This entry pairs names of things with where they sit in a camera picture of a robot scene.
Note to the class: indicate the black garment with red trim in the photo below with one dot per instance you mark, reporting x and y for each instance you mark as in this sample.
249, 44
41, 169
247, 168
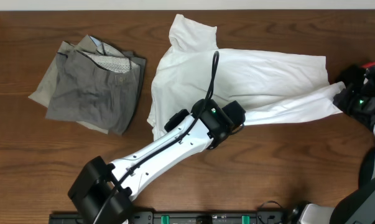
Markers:
356, 76

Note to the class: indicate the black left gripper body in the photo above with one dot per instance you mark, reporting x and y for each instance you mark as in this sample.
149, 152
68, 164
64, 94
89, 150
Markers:
234, 112

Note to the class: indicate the grey folded shorts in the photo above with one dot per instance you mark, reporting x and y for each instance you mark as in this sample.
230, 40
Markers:
97, 84

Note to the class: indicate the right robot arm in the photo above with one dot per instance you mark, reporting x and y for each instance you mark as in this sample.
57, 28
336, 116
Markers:
358, 207

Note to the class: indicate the white t-shirt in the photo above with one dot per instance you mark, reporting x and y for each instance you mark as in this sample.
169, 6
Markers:
272, 87

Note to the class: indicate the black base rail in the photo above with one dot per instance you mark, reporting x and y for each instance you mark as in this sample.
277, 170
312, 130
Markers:
272, 217

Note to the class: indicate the beige folded garment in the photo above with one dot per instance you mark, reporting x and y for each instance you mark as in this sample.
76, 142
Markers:
48, 83

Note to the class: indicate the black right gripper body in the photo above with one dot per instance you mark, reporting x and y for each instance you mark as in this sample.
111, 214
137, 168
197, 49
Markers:
352, 101

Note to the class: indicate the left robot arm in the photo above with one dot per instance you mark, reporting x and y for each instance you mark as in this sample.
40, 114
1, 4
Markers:
104, 192

